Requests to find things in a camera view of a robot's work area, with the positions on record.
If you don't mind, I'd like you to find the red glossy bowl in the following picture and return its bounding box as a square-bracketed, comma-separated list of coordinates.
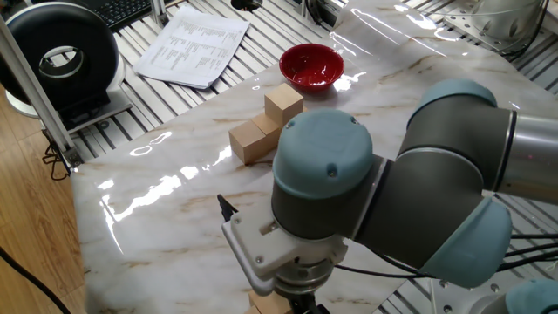
[278, 43, 345, 93]

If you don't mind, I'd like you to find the aluminium frame post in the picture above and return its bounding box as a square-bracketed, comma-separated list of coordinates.
[0, 17, 85, 170]

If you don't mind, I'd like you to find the black ring device white base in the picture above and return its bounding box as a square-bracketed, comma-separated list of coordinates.
[0, 2, 134, 134]

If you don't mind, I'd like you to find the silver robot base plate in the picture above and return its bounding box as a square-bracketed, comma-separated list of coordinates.
[429, 278, 511, 314]

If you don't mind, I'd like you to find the white marble pattern board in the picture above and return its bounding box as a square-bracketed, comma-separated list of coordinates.
[71, 0, 558, 314]

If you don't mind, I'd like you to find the white wrist mount housing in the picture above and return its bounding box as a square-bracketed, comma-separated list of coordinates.
[221, 203, 349, 297]

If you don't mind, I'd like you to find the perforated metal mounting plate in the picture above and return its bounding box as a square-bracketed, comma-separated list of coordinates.
[443, 0, 558, 57]

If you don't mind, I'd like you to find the black gripper cable bundle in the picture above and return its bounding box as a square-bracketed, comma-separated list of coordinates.
[216, 194, 558, 280]

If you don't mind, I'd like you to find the short metal upright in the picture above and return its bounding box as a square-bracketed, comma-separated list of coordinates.
[150, 0, 170, 28]

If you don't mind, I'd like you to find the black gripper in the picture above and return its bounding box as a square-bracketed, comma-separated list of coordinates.
[287, 292, 331, 314]

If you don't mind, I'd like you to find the white printed paper stack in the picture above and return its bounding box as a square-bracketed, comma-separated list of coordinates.
[133, 4, 250, 91]

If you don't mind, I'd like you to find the black computer keyboard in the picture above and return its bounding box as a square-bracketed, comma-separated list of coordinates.
[76, 0, 153, 31]

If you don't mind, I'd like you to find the black background cable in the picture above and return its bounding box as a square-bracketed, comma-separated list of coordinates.
[303, 0, 328, 27]

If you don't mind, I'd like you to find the thick black floor cable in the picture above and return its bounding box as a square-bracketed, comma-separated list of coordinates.
[0, 246, 73, 314]

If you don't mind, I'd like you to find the tangled black wire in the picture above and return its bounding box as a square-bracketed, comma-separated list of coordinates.
[42, 130, 71, 182]

